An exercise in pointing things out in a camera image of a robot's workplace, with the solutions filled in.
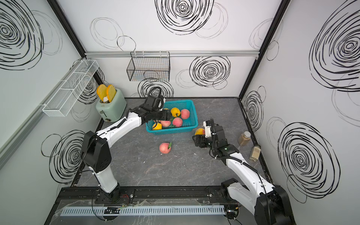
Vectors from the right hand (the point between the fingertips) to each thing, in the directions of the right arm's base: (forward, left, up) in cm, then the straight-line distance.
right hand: (198, 137), depth 82 cm
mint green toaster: (+19, +59, -1) cm, 62 cm away
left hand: (+14, +20, +4) cm, 24 cm away
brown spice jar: (+3, -29, -5) cm, 30 cm away
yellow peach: (+25, +16, -7) cm, 30 cm away
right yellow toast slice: (+29, +60, +9) cm, 67 cm away
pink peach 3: (+16, +14, -8) cm, 23 cm away
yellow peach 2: (+13, +27, -10) cm, 32 cm away
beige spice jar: (-4, -35, -10) cm, 37 cm away
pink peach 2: (+14, +22, -7) cm, 27 cm away
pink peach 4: (-4, +21, -7) cm, 23 cm away
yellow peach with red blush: (+8, -2, -6) cm, 10 cm away
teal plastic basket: (+17, +5, -12) cm, 22 cm away
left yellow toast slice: (+28, +65, +10) cm, 72 cm away
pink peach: (+23, +8, -7) cm, 25 cm away
